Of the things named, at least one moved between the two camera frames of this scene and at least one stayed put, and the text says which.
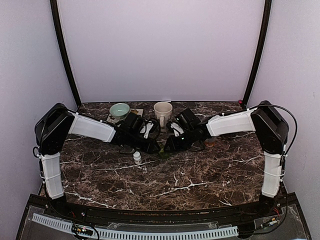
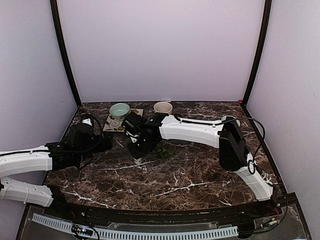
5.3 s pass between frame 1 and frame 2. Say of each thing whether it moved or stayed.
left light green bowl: stayed
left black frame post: stayed
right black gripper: moved
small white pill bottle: stayed
